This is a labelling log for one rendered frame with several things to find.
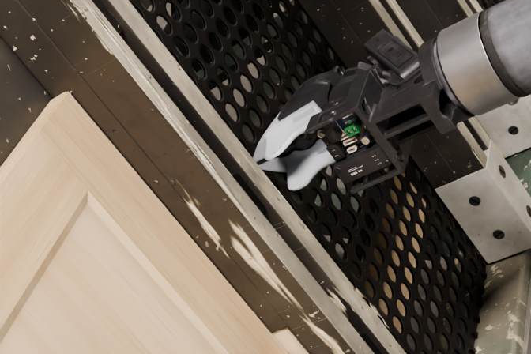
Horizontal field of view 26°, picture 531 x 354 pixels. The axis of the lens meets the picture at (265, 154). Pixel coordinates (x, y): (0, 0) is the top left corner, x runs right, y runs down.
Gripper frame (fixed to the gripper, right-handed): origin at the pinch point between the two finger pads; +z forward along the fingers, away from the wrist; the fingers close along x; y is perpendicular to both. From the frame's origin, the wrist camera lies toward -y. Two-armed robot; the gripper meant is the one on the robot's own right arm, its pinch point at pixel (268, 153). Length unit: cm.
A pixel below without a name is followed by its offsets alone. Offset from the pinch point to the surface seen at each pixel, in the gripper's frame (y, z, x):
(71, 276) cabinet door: 28.4, 0.6, -10.3
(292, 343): 15.5, -0.4, 9.7
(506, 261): -26.7, -0.3, 37.9
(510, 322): -15.3, -1.8, 37.9
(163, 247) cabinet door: 19.4, 0.4, -5.1
